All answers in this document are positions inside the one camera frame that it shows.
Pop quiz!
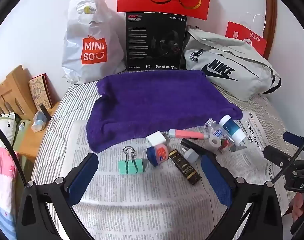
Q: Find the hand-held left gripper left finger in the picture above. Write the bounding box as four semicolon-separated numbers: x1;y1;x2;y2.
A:
16;152;99;240

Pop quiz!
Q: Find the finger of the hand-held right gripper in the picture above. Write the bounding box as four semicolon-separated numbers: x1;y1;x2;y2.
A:
263;145;296;168
283;131;304;145

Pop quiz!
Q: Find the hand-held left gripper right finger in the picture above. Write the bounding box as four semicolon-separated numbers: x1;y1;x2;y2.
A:
201;153;284;240

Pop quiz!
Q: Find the small grey white bottle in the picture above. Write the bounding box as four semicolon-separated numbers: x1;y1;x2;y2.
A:
181;148;199;164

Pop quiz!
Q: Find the white tape roll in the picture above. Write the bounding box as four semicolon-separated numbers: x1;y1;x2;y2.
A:
208;136;222;152

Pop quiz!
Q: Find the green binder clip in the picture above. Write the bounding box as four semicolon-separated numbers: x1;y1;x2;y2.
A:
118;146;144;175

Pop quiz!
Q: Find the clear plastic bottle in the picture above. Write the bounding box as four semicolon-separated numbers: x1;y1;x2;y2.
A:
204;119;236;150

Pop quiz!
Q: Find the white blue cream jar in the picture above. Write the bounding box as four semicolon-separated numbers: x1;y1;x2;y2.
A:
219;114;247;145

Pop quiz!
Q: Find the small blue jar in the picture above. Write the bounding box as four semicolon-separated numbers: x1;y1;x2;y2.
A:
146;144;170;167

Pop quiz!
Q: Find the white charger plug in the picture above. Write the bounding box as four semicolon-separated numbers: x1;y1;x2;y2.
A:
146;131;169;147

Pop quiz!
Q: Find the person's right hand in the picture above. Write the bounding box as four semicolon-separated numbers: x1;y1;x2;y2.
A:
291;193;304;222

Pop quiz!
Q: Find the long black box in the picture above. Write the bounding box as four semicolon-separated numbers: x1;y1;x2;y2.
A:
180;138;217;159

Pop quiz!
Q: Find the pink pen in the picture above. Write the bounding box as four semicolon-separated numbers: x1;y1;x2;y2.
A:
168;129;210;140

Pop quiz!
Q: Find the wooden nightstand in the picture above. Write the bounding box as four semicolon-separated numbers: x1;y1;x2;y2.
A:
13;100;61;164

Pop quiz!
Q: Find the newspaper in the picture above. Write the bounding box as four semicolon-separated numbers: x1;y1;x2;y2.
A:
67;110;296;240

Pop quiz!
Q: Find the light blue crumpled packet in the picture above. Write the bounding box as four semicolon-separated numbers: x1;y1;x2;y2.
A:
31;110;49;133

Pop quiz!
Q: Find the small black box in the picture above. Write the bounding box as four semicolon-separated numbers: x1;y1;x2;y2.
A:
39;104;52;123

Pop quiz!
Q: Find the pink star print cloth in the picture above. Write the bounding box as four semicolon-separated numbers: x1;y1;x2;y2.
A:
0;146;20;240

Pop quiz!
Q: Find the white spotted plush toy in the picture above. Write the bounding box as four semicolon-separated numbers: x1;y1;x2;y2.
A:
0;112;32;150

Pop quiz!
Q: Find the brown patterned notebook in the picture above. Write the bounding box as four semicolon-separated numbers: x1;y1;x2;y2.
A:
29;73;54;110

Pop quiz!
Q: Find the grey sling bag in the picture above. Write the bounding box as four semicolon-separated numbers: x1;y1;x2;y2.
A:
183;25;282;102

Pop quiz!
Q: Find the purple towel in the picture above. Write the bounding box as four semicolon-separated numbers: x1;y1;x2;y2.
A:
87;70;243;153

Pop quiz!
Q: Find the wooden headboard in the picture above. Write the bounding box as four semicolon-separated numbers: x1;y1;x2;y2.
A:
0;65;39;117

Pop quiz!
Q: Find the red paper bag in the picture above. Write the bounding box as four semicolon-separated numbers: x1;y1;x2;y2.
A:
224;12;267;57

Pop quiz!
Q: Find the white plastic shopping bag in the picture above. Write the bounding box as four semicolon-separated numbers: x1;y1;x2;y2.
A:
61;0;126;85

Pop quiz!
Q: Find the black headphone box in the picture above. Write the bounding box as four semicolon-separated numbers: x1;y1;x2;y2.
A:
125;12;187;72

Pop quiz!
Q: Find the red gift box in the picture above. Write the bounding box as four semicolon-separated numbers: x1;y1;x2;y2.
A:
116;0;212;20

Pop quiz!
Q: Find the black cable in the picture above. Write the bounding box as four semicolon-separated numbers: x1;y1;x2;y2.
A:
272;131;304;182
0;122;30;183

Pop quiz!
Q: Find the wooden door frame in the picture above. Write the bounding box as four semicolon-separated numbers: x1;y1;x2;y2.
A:
263;0;278;60

